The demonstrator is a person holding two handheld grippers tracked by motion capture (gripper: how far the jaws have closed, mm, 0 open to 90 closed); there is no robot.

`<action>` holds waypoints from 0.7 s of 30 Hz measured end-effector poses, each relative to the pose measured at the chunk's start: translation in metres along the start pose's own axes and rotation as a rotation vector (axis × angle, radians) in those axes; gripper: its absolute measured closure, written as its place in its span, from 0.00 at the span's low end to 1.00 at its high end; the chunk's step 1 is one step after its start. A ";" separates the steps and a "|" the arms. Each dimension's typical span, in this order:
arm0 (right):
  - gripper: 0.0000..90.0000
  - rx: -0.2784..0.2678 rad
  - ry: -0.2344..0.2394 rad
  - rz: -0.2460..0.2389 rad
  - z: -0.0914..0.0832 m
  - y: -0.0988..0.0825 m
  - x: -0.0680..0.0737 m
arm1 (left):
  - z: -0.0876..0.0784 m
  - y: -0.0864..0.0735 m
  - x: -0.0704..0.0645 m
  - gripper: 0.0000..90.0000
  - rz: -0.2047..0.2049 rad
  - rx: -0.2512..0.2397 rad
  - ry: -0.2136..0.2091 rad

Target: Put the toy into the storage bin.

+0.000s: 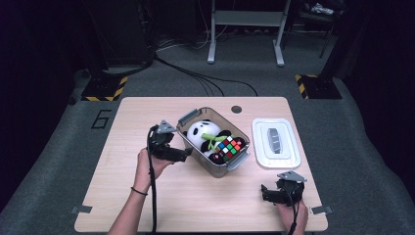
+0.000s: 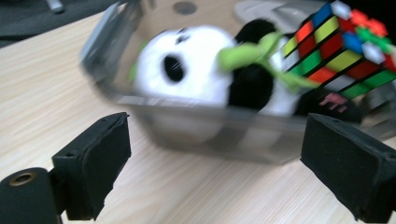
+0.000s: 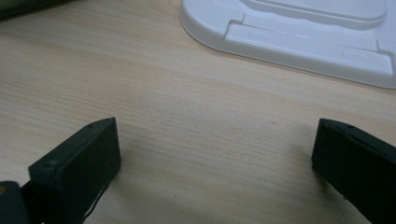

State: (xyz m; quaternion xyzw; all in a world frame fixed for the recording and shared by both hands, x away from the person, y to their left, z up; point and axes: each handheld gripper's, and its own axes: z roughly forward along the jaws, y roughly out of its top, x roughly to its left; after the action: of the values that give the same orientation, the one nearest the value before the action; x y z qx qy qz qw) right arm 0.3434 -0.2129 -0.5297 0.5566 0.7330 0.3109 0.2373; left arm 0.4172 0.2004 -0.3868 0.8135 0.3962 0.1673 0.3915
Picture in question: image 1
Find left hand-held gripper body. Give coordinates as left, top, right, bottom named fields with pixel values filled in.
left=148, top=119, right=179, bottom=162

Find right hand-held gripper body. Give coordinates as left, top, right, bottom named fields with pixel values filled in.
left=269, top=170, right=308, bottom=208

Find panda plush toy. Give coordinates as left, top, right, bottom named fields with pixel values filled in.
left=186, top=119, right=247, bottom=165

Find grey transparent storage box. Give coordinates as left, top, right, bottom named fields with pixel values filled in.
left=175, top=107, right=252, bottom=179

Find white box lid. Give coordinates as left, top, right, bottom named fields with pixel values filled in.
left=252, top=117, right=302, bottom=170

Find colourful puzzle cube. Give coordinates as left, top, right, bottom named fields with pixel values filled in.
left=214, top=135, right=244, bottom=163

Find person's right hand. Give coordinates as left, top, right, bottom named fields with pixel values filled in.
left=276, top=200, right=309, bottom=235

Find person's left hand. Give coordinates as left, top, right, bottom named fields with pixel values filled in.
left=132, top=148, right=174, bottom=194

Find grey tape strip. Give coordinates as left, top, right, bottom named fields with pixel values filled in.
left=70, top=205, right=94, bottom=215
left=310, top=205, right=334, bottom=215

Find black wrist band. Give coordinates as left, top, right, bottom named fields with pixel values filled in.
left=130, top=186, right=149, bottom=197

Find white metal stand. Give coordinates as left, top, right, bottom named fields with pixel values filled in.
left=207, top=0, right=292, bottom=68

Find dark chair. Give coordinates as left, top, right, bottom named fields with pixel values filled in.
left=283, top=0, right=347, bottom=60

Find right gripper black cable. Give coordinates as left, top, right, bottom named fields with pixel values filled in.
left=287, top=200, right=301, bottom=235

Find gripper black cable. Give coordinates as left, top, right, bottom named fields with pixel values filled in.
left=287, top=200, right=301, bottom=235
left=147, top=125, right=159, bottom=235

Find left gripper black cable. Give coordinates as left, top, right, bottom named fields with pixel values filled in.
left=147, top=125, right=159, bottom=235

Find black floor cables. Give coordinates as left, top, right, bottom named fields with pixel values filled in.
left=153, top=53, right=258, bottom=98

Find black yellow striped base plate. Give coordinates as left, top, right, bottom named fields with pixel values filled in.
left=295, top=73, right=344, bottom=100
left=80, top=75, right=129, bottom=102

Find white floor cables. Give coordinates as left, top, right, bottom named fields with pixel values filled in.
left=156, top=25, right=229, bottom=53

